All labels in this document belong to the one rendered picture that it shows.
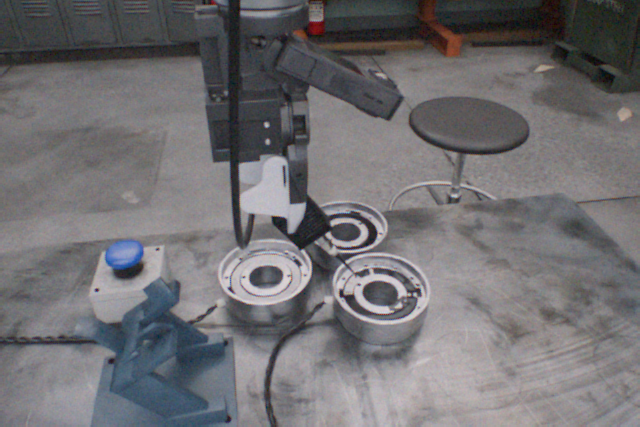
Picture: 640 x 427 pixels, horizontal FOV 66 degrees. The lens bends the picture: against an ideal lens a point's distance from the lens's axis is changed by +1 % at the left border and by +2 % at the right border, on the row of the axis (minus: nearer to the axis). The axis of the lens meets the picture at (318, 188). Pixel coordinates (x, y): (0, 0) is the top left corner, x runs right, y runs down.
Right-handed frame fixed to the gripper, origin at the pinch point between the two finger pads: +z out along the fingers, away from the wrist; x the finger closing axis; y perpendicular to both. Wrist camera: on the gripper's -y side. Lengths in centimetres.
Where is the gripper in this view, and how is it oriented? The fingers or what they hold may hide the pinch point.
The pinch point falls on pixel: (295, 212)
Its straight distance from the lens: 48.8
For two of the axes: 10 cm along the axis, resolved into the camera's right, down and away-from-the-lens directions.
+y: -9.8, 1.0, -1.6
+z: 0.0, 8.3, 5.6
